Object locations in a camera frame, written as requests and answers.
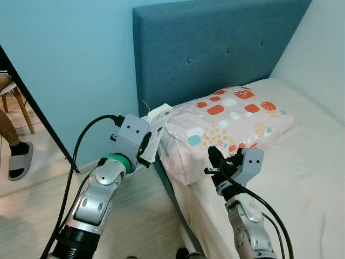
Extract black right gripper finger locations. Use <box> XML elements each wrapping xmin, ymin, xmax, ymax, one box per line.
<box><xmin>209</xmin><ymin>146</ymin><xmax>231</xmax><ymax>176</ymax></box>

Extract white printed package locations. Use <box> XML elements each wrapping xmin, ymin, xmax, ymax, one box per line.
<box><xmin>141</xmin><ymin>104</ymin><xmax>173</xmax><ymax>162</ymax></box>

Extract pink pillow with orange spots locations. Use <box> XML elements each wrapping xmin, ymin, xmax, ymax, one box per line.
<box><xmin>161</xmin><ymin>86</ymin><xmax>296</xmax><ymax>187</ymax></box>

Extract teal bed base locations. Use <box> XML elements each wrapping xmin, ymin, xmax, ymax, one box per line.
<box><xmin>154</xmin><ymin>159</ymin><xmax>205</xmax><ymax>254</ymax></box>

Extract cream sheeted mattress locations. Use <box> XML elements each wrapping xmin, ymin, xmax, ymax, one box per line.
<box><xmin>162</xmin><ymin>77</ymin><xmax>345</xmax><ymax>259</ymax></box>

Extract teal padded headboard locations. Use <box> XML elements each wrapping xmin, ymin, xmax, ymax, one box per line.
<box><xmin>132</xmin><ymin>0</ymin><xmax>313</xmax><ymax>117</ymax></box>

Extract pale grey slipper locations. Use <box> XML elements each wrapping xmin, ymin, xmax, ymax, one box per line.
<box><xmin>6</xmin><ymin>143</ymin><xmax>35</xmax><ymax>181</ymax></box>

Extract white chair wooden legs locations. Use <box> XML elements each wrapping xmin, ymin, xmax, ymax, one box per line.
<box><xmin>0</xmin><ymin>76</ymin><xmax>36</xmax><ymax>135</ymax></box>

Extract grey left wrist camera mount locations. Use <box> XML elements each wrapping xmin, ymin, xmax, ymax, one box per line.
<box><xmin>111</xmin><ymin>114</ymin><xmax>151</xmax><ymax>160</ymax></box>

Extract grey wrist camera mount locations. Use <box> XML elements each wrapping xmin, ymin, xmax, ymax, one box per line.
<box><xmin>234</xmin><ymin>147</ymin><xmax>265</xmax><ymax>187</ymax></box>
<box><xmin>111</xmin><ymin>114</ymin><xmax>151</xmax><ymax>160</ymax></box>

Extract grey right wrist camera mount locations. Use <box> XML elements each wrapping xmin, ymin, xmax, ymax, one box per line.
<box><xmin>234</xmin><ymin>147</ymin><xmax>265</xmax><ymax>187</ymax></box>

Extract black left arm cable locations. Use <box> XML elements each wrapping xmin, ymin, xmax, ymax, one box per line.
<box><xmin>40</xmin><ymin>114</ymin><xmax>122</xmax><ymax>259</ymax></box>

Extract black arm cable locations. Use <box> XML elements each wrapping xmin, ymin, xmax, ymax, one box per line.
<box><xmin>229</xmin><ymin>181</ymin><xmax>294</xmax><ymax>259</ymax></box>
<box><xmin>40</xmin><ymin>114</ymin><xmax>122</xmax><ymax>259</ymax></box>

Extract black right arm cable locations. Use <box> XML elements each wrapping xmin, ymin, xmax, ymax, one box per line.
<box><xmin>229</xmin><ymin>181</ymin><xmax>294</xmax><ymax>259</ymax></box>

